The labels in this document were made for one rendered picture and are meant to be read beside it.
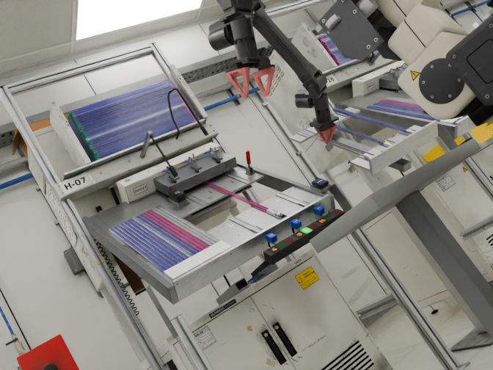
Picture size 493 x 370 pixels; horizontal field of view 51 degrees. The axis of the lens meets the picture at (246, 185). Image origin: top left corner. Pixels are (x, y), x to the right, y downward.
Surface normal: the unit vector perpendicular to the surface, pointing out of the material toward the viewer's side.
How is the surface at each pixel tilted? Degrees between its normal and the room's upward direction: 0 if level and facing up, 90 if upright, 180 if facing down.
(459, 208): 90
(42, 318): 90
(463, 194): 90
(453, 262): 90
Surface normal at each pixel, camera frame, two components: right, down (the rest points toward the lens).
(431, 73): -0.60, 0.18
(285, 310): 0.32, -0.44
